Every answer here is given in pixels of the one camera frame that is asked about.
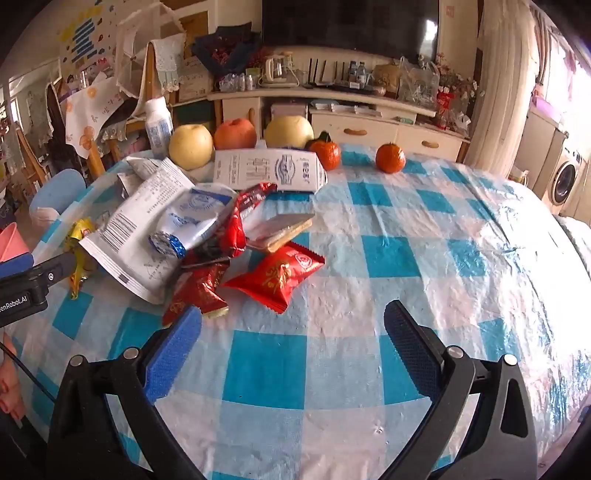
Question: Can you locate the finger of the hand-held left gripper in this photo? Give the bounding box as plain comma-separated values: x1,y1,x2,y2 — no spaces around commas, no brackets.
0,251,77,288

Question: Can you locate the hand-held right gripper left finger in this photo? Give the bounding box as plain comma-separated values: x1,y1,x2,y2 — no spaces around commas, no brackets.
46,305,206,480

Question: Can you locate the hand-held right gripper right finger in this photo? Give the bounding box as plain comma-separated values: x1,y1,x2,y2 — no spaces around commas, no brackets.
383,300,539,480

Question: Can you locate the yellow wrapper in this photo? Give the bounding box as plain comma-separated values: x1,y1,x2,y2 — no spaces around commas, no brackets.
65,219,100,301

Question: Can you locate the pink plastic chair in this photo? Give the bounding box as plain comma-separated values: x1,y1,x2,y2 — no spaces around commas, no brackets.
0,222,31,264

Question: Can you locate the red snack packet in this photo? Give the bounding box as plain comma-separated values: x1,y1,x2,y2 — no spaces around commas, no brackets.
222,242,326,315

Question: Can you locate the white blue milk carton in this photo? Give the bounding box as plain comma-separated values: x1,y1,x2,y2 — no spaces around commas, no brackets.
213,147,329,193

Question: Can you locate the person's left hand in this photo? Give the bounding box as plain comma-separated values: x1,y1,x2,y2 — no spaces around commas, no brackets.
0,362,27,421

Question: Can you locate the blue chair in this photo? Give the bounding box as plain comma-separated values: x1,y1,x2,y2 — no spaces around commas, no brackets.
29,168,88,228

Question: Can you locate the large white pouch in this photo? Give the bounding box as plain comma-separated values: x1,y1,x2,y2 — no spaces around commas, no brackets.
78,159,195,305

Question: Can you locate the blue white checked tablecloth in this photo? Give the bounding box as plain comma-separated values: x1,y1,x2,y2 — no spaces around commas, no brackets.
4,143,591,480

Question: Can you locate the crumpled white packet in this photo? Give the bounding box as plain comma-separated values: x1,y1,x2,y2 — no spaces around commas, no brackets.
115,157,163,200

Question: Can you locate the crushed white blue bottle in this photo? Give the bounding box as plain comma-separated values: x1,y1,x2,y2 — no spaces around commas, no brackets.
149,182,238,259

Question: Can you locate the long red wrapper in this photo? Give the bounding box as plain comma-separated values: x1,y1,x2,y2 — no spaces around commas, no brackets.
219,182,278,258

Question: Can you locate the orange print cloth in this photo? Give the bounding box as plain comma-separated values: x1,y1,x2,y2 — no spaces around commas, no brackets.
65,74,136,160

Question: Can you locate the foil lidded tray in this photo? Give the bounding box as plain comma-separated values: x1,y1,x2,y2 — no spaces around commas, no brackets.
245,212,317,254

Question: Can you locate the wooden chair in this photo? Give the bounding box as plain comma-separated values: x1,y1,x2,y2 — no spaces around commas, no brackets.
85,39,186,181

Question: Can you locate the white plastic bottle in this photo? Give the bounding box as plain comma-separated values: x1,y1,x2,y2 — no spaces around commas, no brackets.
145,97,174,160

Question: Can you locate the small yellow pear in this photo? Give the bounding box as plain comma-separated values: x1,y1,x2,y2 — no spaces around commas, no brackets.
168,124,216,171

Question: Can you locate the tangerine with leaf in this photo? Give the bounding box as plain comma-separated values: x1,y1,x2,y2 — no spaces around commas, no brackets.
306,131,342,171

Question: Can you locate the white television cabinet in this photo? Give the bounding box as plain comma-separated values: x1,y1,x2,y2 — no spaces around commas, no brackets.
208,46,472,163

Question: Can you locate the red apple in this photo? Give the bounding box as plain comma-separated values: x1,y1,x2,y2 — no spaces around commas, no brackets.
213,118,257,151

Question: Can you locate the washing machine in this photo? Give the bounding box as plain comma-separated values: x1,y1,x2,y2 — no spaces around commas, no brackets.
540,134,590,217

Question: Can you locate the mesh food cover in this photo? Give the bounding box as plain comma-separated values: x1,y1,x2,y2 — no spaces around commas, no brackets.
115,4,185,100

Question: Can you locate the cardboard box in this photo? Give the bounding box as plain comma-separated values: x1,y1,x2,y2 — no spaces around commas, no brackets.
178,58,216,103

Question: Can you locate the white lace cloth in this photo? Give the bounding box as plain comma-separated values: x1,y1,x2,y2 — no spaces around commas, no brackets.
148,33,186,94

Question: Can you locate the large yellow pear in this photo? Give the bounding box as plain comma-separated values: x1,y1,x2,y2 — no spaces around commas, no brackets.
264,115,315,149

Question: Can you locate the clear plastic bag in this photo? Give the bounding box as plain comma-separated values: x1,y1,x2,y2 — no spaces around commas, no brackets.
396,58,440,110

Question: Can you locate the pink box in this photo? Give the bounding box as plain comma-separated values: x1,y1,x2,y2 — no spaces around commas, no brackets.
270,102,309,122

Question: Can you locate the dark flower bouquet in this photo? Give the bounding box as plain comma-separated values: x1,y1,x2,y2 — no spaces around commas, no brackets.
191,25,264,78

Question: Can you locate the white curtain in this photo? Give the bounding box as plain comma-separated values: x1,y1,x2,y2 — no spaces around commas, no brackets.
465,0,555,178

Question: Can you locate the white kettle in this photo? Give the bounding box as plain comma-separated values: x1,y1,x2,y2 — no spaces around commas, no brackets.
257,55,299,89

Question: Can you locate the black television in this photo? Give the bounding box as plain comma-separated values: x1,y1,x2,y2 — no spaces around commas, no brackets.
262,0,439,62

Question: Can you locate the black cable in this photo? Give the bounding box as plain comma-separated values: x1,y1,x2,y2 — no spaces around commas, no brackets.
0,340,57,408

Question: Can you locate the wall poster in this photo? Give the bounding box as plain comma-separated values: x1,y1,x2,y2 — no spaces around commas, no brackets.
58,0,117,71

